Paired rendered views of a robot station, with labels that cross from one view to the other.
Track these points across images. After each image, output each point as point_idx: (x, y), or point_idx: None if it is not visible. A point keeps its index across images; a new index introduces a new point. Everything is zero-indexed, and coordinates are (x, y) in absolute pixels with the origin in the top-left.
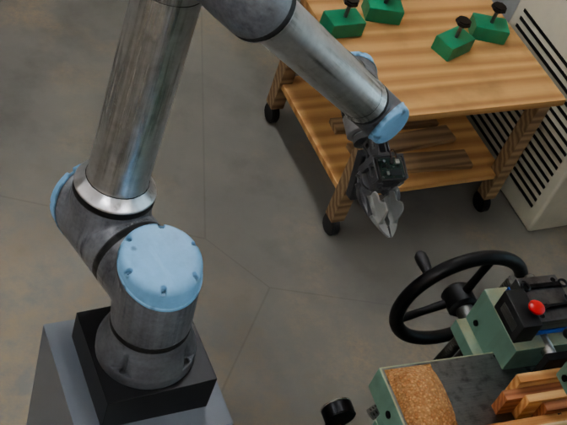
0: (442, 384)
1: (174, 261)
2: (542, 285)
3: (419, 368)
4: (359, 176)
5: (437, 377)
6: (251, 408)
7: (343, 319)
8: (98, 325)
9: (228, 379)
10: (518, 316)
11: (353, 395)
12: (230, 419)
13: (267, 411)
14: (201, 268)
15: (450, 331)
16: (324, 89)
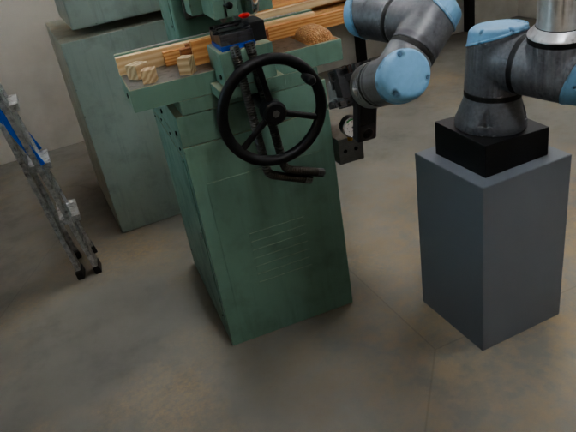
0: (303, 34)
1: (489, 25)
2: (232, 28)
3: (317, 32)
4: None
5: (305, 33)
6: (397, 392)
7: None
8: (529, 124)
9: (427, 410)
10: (256, 16)
11: (302, 429)
12: (417, 153)
13: (382, 393)
14: (470, 30)
15: (268, 155)
16: None
